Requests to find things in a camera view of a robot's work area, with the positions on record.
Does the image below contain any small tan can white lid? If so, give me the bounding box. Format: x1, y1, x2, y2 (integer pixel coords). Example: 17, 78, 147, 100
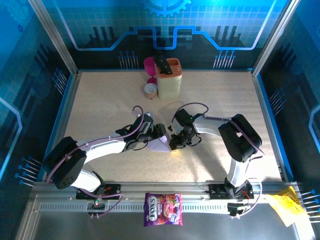
143, 83, 159, 100

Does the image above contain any beige knife block orange top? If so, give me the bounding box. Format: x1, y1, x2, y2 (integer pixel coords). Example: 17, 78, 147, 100
154, 58, 183, 101

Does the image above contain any pink plastic goblet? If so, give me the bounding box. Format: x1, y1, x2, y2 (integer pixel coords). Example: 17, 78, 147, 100
143, 56, 159, 85

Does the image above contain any purple candy bag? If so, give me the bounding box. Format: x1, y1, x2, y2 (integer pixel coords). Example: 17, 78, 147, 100
143, 192, 184, 228

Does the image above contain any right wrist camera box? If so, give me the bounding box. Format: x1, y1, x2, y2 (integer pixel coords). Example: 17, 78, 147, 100
167, 122, 184, 136

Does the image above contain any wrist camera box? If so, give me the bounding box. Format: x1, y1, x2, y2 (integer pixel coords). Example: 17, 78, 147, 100
142, 111, 155, 123
167, 122, 184, 136

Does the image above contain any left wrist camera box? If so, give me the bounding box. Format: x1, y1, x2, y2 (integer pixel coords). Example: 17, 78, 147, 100
142, 111, 155, 123

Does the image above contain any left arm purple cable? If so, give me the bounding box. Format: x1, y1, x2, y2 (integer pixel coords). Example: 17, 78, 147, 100
46, 105, 145, 219

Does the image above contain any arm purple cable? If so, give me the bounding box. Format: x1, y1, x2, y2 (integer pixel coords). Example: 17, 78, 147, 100
174, 101, 265, 220
46, 105, 145, 219

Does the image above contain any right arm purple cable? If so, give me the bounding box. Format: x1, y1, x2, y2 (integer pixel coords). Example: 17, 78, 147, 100
174, 101, 265, 220

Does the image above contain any aluminium front rail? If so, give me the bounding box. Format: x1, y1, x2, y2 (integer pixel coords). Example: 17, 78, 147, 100
31, 180, 302, 201

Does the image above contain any black knife handle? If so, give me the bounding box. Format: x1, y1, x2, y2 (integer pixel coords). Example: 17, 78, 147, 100
152, 51, 173, 75

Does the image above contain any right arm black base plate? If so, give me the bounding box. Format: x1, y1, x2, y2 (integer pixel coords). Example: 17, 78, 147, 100
208, 182, 255, 200

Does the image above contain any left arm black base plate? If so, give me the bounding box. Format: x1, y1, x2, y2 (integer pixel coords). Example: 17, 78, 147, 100
75, 183, 122, 201

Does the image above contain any slotted grey cable duct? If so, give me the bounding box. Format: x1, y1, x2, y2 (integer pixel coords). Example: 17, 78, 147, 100
37, 201, 278, 213

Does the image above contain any left aluminium side rail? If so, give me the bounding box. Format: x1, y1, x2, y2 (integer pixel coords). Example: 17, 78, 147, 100
42, 71, 82, 182

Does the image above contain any aluminium side rail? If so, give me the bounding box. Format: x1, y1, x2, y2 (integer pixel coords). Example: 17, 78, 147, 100
42, 71, 82, 182
251, 71, 291, 182

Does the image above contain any right aluminium side rail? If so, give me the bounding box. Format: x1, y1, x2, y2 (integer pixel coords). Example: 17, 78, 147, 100
251, 71, 291, 182

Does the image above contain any left aluminium frame post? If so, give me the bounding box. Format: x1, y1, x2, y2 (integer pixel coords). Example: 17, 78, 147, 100
27, 0, 81, 76

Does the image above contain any aluminium frame post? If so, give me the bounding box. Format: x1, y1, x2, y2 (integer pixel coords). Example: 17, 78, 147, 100
251, 0, 301, 77
27, 0, 81, 76

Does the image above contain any right aluminium frame post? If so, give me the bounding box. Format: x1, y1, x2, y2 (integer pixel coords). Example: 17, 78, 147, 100
251, 0, 301, 77

